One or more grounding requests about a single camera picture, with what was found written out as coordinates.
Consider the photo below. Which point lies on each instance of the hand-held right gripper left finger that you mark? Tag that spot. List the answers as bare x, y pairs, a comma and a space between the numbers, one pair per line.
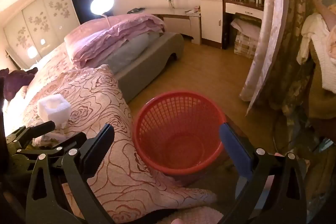
97, 145

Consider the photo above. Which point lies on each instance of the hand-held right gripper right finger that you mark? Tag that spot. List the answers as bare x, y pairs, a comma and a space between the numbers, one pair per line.
233, 145

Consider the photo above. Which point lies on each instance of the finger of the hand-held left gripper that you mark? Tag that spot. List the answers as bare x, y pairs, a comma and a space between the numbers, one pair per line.
68, 140
39, 128

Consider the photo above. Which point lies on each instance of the red plastic basket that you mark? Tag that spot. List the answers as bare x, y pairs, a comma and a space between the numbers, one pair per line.
178, 134

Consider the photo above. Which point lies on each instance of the bed with rose bedspread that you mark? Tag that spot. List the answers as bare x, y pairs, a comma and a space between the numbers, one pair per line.
105, 103

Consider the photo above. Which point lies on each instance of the purple cloth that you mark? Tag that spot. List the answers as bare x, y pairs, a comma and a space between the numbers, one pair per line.
15, 79

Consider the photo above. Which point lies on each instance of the small glowing bedside lamp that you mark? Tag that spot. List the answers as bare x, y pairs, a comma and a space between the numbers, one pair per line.
32, 52

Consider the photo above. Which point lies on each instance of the grey-blue folded blanket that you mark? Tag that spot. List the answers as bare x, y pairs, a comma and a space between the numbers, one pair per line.
128, 50

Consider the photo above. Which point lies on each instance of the pink folded quilt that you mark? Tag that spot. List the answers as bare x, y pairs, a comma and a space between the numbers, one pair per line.
110, 37

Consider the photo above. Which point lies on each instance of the flower print sliding wardrobe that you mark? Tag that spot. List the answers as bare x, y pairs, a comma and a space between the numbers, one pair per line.
39, 19

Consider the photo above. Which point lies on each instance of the pale cloth cover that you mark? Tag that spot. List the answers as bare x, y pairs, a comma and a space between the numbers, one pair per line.
246, 26

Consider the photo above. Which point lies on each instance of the pink patterned curtain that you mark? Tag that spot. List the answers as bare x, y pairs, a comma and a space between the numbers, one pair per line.
270, 29

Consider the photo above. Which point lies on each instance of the white cabinet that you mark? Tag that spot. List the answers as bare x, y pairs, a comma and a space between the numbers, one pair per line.
211, 19

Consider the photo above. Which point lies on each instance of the white hanging garment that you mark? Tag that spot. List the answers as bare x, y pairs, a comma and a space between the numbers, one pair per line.
317, 43

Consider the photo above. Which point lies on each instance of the white corner desk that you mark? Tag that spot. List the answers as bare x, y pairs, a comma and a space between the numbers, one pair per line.
178, 22

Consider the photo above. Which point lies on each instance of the white dressing table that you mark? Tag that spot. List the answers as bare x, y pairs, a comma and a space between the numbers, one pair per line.
244, 7

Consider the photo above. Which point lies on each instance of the white round floor lamp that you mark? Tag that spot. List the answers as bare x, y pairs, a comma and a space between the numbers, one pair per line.
102, 3

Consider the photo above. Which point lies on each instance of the dark item on desk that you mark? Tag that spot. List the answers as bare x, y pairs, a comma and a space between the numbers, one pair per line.
136, 9

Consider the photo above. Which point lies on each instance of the brown floral curtain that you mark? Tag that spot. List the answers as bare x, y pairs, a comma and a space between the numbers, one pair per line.
296, 3

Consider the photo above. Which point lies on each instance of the pink hanging garment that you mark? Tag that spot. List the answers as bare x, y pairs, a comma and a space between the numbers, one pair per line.
325, 14

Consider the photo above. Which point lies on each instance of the grey upholstered bed frame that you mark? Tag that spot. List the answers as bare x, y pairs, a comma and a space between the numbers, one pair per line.
152, 66

